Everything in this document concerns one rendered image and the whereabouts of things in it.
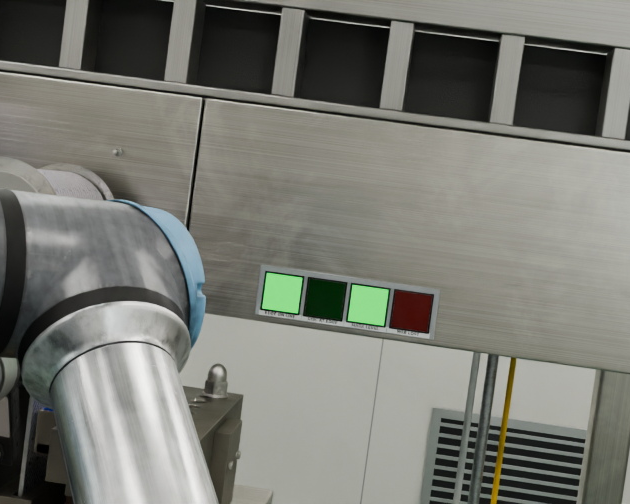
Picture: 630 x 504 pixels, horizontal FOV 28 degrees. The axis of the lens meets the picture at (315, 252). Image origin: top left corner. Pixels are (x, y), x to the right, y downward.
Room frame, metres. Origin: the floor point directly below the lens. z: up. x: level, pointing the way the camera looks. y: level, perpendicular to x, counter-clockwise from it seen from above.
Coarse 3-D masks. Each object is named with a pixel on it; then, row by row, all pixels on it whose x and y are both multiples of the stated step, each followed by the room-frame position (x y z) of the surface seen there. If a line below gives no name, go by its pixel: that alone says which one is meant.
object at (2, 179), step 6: (0, 174) 1.43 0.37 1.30; (6, 174) 1.43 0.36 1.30; (12, 174) 1.43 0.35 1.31; (0, 180) 1.43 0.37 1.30; (6, 180) 1.43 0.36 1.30; (12, 180) 1.43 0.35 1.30; (18, 180) 1.43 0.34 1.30; (24, 180) 1.42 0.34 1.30; (0, 186) 1.43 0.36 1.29; (6, 186) 1.43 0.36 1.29; (12, 186) 1.43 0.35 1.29; (18, 186) 1.43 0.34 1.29; (24, 186) 1.42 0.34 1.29; (30, 186) 1.42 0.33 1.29; (36, 192) 1.42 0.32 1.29
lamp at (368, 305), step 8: (352, 288) 1.72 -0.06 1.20; (360, 288) 1.72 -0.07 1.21; (368, 288) 1.72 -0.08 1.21; (376, 288) 1.72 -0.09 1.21; (352, 296) 1.72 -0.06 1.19; (360, 296) 1.72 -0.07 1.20; (368, 296) 1.72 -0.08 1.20; (376, 296) 1.72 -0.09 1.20; (384, 296) 1.72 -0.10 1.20; (352, 304) 1.72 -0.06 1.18; (360, 304) 1.72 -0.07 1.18; (368, 304) 1.72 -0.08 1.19; (376, 304) 1.72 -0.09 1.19; (384, 304) 1.72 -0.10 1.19; (352, 312) 1.72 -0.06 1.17; (360, 312) 1.72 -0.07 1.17; (368, 312) 1.72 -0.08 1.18; (376, 312) 1.72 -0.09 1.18; (384, 312) 1.72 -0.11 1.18; (352, 320) 1.72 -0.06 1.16; (360, 320) 1.72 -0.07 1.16; (368, 320) 1.72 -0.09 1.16; (376, 320) 1.72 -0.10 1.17; (384, 320) 1.72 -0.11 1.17
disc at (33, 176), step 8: (0, 160) 1.43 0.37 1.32; (8, 160) 1.43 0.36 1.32; (16, 160) 1.43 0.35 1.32; (0, 168) 1.43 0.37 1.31; (8, 168) 1.43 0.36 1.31; (16, 168) 1.43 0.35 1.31; (24, 168) 1.43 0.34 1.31; (32, 168) 1.43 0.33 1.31; (24, 176) 1.43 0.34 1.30; (32, 176) 1.43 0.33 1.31; (40, 176) 1.43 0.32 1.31; (32, 184) 1.43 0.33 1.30; (40, 184) 1.43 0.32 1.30; (48, 184) 1.42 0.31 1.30; (40, 192) 1.43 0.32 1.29; (48, 192) 1.42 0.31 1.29
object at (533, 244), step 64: (0, 128) 1.77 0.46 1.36; (64, 128) 1.76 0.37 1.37; (128, 128) 1.76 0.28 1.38; (192, 128) 1.75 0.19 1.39; (256, 128) 1.74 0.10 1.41; (320, 128) 1.73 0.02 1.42; (384, 128) 1.73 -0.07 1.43; (128, 192) 1.76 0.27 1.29; (192, 192) 1.76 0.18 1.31; (256, 192) 1.74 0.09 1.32; (320, 192) 1.73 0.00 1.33; (384, 192) 1.73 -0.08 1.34; (448, 192) 1.72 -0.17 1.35; (512, 192) 1.71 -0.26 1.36; (576, 192) 1.70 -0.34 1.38; (256, 256) 1.74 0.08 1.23; (320, 256) 1.73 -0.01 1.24; (384, 256) 1.73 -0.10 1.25; (448, 256) 1.72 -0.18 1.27; (512, 256) 1.71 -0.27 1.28; (576, 256) 1.70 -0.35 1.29; (256, 320) 1.74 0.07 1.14; (448, 320) 1.72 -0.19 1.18; (512, 320) 1.71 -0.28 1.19; (576, 320) 1.70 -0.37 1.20
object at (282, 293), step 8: (272, 280) 1.73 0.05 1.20; (280, 280) 1.73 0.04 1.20; (288, 280) 1.73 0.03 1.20; (296, 280) 1.73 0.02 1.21; (272, 288) 1.73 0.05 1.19; (280, 288) 1.73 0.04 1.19; (288, 288) 1.73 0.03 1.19; (296, 288) 1.73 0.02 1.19; (264, 296) 1.73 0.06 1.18; (272, 296) 1.73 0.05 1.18; (280, 296) 1.73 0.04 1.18; (288, 296) 1.73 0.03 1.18; (296, 296) 1.73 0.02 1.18; (264, 304) 1.73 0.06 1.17; (272, 304) 1.73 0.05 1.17; (280, 304) 1.73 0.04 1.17; (288, 304) 1.73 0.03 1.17; (296, 304) 1.73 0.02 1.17; (296, 312) 1.73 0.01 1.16
